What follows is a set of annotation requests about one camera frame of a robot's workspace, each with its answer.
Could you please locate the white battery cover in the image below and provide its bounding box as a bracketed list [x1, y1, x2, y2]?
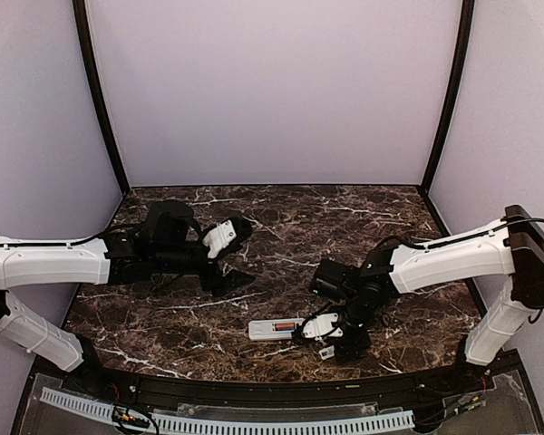
[318, 346, 335, 360]

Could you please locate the white remote control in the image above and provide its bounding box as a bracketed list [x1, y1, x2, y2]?
[248, 318, 304, 341]

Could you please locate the orange AAA battery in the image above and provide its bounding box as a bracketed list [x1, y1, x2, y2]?
[275, 323, 296, 331]

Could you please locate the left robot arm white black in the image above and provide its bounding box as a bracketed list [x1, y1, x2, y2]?
[0, 200, 254, 395]

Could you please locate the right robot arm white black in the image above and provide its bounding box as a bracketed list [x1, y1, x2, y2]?
[296, 205, 544, 393]

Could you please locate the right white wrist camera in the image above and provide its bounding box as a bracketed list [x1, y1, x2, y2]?
[292, 313, 344, 341]

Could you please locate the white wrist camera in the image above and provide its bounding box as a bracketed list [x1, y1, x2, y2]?
[201, 217, 253, 260]
[292, 313, 344, 341]

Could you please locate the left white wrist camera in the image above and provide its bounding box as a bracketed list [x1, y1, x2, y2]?
[201, 217, 253, 260]

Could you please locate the black front rail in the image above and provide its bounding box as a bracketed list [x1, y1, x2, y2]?
[36, 351, 529, 410]

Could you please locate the white slotted cable duct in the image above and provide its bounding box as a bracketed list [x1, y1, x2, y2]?
[40, 387, 414, 434]

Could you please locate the right black frame post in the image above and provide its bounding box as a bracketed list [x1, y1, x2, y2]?
[420, 0, 475, 196]

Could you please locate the black frame post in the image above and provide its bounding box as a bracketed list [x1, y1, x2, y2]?
[72, 0, 131, 197]
[420, 0, 475, 196]

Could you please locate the left black frame post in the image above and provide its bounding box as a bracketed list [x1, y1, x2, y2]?
[72, 0, 131, 197]

